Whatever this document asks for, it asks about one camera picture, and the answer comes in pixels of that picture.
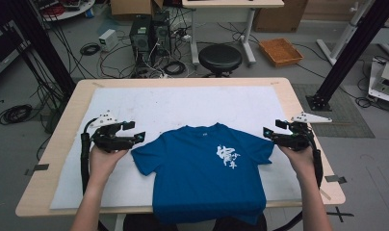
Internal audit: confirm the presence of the large cardboard box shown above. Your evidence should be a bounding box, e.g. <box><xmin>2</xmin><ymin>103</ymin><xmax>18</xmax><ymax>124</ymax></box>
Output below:
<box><xmin>252</xmin><ymin>0</ymin><xmax>310</xmax><ymax>34</ymax></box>

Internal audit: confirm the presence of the black equipment case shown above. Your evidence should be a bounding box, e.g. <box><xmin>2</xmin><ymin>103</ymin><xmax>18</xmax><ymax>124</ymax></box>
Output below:
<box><xmin>0</xmin><ymin>19</ymin><xmax>32</xmax><ymax>83</ymax></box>

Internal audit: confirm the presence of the person's right leg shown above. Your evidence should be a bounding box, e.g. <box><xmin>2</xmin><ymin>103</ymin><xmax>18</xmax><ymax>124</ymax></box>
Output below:
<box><xmin>212</xmin><ymin>214</ymin><xmax>269</xmax><ymax>231</ymax></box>

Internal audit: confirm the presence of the grey floor mat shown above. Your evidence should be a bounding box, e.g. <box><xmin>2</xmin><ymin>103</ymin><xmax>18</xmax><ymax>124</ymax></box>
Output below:
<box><xmin>291</xmin><ymin>83</ymin><xmax>376</xmax><ymax>140</ymax></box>

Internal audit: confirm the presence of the small white box device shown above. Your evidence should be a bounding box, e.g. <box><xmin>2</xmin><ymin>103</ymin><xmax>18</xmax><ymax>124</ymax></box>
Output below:
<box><xmin>97</xmin><ymin>28</ymin><xmax>119</xmax><ymax>53</ymax></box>

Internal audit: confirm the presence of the orange tray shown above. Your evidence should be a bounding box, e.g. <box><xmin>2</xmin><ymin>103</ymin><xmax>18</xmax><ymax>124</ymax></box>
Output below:
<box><xmin>258</xmin><ymin>38</ymin><xmax>304</xmax><ymax>68</ymax></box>

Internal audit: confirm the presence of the black frame post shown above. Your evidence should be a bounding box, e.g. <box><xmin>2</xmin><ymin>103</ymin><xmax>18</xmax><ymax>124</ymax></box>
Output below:
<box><xmin>305</xmin><ymin>0</ymin><xmax>389</xmax><ymax>113</ymax></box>
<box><xmin>2</xmin><ymin>0</ymin><xmax>77</xmax><ymax>98</ymax></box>

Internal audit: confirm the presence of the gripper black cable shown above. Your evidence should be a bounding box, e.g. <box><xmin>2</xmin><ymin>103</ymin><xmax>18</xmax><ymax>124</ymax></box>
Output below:
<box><xmin>306</xmin><ymin>126</ymin><xmax>324</xmax><ymax>190</ymax></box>
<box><xmin>79</xmin><ymin>117</ymin><xmax>99</xmax><ymax>195</ymax></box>

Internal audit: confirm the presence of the black round stool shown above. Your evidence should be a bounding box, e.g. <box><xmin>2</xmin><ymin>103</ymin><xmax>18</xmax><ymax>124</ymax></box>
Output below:
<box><xmin>197</xmin><ymin>43</ymin><xmax>244</xmax><ymax>78</ymax></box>

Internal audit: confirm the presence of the white felt mat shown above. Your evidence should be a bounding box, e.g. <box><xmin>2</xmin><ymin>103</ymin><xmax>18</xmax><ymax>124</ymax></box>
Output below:
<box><xmin>49</xmin><ymin>85</ymin><xmax>303</xmax><ymax>211</ymax></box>

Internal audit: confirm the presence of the black tape cross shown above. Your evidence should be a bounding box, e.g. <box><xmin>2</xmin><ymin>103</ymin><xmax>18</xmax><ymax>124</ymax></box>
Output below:
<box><xmin>325</xmin><ymin>206</ymin><xmax>355</xmax><ymax>223</ymax></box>

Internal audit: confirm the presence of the white metal stand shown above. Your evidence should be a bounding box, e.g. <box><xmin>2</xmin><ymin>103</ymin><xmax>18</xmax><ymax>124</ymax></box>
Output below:
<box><xmin>315</xmin><ymin>0</ymin><xmax>376</xmax><ymax>67</ymax></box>

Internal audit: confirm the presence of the black computer tower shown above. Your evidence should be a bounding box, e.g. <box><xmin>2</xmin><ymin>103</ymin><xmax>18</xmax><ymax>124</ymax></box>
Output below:
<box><xmin>128</xmin><ymin>14</ymin><xmax>153</xmax><ymax>64</ymax></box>
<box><xmin>150</xmin><ymin>11</ymin><xmax>173</xmax><ymax>58</ymax></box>

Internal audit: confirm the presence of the white device on plate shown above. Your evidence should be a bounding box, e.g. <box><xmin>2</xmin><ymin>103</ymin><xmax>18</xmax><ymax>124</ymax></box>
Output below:
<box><xmin>367</xmin><ymin>57</ymin><xmax>389</xmax><ymax>106</ymax></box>

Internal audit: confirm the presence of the person's left leg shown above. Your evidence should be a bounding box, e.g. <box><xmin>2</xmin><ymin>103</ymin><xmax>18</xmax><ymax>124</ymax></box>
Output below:
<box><xmin>122</xmin><ymin>213</ymin><xmax>180</xmax><ymax>231</ymax></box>

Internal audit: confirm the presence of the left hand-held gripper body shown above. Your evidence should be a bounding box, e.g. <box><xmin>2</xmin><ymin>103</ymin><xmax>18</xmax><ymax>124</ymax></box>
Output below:
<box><xmin>89</xmin><ymin>110</ymin><xmax>135</xmax><ymax>154</ymax></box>

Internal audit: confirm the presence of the round white table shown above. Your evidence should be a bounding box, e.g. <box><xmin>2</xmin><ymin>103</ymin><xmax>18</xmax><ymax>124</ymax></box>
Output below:
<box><xmin>31</xmin><ymin>0</ymin><xmax>97</xmax><ymax>23</ymax></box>

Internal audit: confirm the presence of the person's right hand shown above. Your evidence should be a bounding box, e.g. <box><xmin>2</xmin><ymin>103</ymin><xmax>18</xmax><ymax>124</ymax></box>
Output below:
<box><xmin>276</xmin><ymin>143</ymin><xmax>316</xmax><ymax>181</ymax></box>

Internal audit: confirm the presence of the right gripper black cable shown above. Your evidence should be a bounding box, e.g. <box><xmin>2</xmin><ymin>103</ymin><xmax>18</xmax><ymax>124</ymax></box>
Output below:
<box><xmin>306</xmin><ymin>126</ymin><xmax>324</xmax><ymax>190</ymax></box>

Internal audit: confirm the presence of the thin wooden stick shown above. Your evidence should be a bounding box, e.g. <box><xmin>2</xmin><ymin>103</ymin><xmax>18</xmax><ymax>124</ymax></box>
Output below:
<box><xmin>319</xmin><ymin>188</ymin><xmax>332</xmax><ymax>202</ymax></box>

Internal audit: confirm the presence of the white desk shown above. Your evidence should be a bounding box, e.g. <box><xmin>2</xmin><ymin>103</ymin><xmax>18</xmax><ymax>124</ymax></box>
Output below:
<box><xmin>181</xmin><ymin>0</ymin><xmax>285</xmax><ymax>67</ymax></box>

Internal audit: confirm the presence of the grey tape strip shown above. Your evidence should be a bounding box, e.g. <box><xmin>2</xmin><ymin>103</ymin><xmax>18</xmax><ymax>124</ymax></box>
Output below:
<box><xmin>24</xmin><ymin>163</ymin><xmax>50</xmax><ymax>177</ymax></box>
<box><xmin>324</xmin><ymin>174</ymin><xmax>348</xmax><ymax>185</ymax></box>

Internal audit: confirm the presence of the small black cable coil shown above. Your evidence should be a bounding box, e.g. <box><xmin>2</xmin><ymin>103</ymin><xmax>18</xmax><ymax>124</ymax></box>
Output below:
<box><xmin>79</xmin><ymin>41</ymin><xmax>102</xmax><ymax>57</ymax></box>

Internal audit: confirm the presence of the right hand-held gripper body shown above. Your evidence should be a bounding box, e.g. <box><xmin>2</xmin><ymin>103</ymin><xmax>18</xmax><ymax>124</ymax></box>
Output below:
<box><xmin>272</xmin><ymin>111</ymin><xmax>333</xmax><ymax>152</ymax></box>

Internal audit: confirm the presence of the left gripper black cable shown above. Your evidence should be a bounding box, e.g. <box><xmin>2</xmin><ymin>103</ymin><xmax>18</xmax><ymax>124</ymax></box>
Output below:
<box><xmin>79</xmin><ymin>117</ymin><xmax>99</xmax><ymax>195</ymax></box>

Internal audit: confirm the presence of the blue t-shirt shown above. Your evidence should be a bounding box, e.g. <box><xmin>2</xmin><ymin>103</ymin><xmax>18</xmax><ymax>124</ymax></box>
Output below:
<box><xmin>130</xmin><ymin>121</ymin><xmax>275</xmax><ymax>226</ymax></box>

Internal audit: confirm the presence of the person's left hand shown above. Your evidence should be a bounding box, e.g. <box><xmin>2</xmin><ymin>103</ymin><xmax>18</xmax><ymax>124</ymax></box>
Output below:
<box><xmin>88</xmin><ymin>144</ymin><xmax>130</xmax><ymax>188</ymax></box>

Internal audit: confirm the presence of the person's leg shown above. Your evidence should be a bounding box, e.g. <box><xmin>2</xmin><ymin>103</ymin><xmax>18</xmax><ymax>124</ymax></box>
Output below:
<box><xmin>212</xmin><ymin>214</ymin><xmax>269</xmax><ymax>231</ymax></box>
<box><xmin>122</xmin><ymin>213</ymin><xmax>180</xmax><ymax>231</ymax></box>

